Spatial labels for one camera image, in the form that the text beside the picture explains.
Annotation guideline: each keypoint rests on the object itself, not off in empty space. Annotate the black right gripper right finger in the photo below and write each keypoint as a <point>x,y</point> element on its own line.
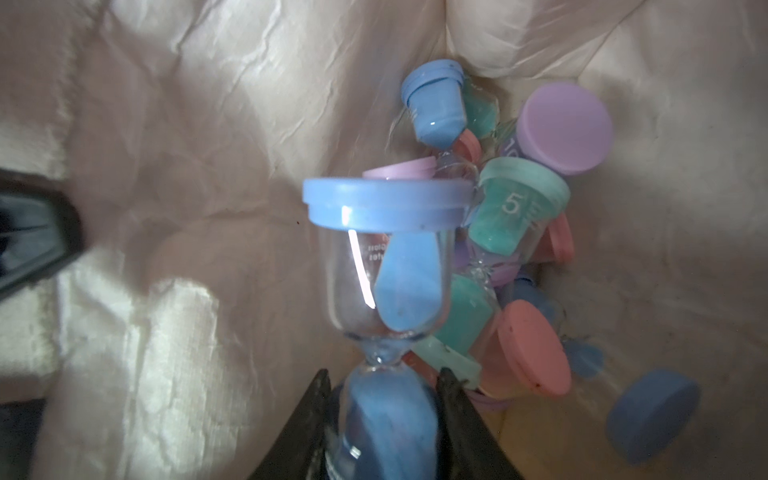
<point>467,450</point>

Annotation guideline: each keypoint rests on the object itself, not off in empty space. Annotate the pink hourglass top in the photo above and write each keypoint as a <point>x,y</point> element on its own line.
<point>556,245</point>

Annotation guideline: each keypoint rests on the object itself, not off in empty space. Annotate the purple hourglass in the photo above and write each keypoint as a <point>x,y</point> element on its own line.
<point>562,126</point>
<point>417,169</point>

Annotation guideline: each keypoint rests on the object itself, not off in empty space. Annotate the purple hourglass front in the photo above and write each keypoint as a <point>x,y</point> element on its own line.
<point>562,126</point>

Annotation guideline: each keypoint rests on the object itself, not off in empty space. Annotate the pink hourglass hidden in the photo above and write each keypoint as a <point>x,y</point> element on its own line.
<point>524,357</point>

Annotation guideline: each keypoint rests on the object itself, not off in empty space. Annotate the cream canvas tote bag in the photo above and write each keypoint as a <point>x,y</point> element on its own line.
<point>178,344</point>

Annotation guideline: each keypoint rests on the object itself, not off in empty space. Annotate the purple hourglass back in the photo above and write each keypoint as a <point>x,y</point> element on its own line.
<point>417,169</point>

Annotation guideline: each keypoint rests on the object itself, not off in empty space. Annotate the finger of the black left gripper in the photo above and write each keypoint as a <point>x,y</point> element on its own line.
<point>41,230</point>

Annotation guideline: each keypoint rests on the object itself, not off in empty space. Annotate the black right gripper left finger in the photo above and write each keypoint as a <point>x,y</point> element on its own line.
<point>298,451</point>

